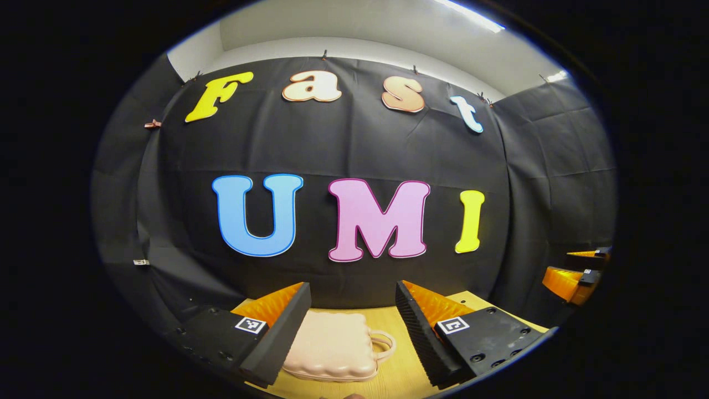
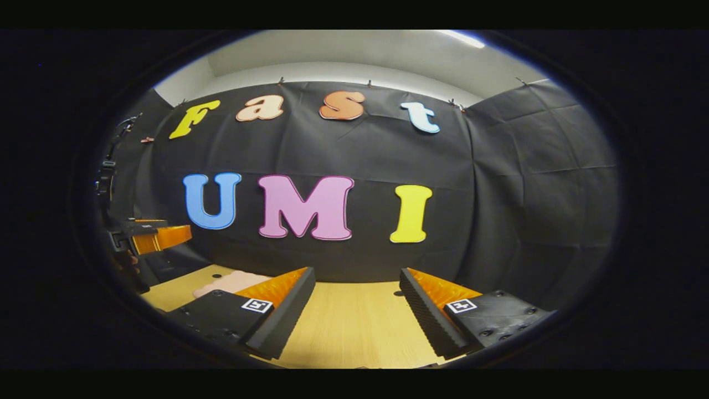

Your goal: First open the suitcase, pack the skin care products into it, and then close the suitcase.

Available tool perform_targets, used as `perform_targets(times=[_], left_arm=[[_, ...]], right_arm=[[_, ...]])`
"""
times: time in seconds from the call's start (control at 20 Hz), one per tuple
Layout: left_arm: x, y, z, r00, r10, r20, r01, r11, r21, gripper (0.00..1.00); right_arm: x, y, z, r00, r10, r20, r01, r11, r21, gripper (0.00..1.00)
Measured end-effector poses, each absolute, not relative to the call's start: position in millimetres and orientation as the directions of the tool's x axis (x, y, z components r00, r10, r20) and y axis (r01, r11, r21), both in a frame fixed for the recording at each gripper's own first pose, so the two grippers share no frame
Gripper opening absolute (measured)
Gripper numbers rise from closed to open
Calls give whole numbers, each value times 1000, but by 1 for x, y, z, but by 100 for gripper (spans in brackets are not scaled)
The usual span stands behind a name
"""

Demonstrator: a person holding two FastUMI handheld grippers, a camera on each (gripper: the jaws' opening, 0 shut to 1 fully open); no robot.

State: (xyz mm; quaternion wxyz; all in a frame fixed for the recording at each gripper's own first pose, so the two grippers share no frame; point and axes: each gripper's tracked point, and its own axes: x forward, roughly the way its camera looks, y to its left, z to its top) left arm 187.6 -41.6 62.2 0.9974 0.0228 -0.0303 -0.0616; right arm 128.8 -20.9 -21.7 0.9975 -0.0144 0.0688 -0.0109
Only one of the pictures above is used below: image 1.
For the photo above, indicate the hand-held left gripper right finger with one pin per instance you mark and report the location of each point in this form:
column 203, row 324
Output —
column 415, row 332

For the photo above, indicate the black backdrop cloth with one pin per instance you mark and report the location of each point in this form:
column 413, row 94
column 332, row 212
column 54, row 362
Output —
column 354, row 144

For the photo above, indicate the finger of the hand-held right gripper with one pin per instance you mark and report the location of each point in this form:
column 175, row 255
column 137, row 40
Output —
column 565, row 282
column 598, row 257

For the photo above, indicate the red cloth clip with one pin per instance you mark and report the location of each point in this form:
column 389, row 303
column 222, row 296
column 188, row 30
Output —
column 152, row 123

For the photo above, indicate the short ceiling light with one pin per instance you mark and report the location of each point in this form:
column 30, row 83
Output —
column 558, row 76

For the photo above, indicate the pink hard-shell suitcase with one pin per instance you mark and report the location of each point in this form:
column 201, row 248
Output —
column 332, row 343

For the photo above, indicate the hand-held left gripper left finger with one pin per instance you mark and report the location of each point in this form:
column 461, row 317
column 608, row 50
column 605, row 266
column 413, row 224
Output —
column 282, row 332

